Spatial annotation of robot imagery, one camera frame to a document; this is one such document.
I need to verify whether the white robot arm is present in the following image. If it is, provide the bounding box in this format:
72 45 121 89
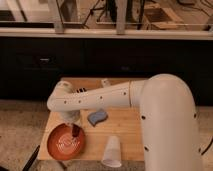
47 74 204 171

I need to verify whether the black cabinet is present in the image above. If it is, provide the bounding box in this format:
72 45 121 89
0 37 213 106

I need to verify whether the wooden table board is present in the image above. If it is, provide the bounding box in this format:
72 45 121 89
39 81 144 161

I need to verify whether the blue sponge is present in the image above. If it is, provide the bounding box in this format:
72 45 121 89
87 109 108 127

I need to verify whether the clear plastic cup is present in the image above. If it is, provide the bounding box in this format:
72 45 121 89
101 136 122 168

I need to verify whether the dark red pepper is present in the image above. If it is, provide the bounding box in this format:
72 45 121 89
72 124 80 137

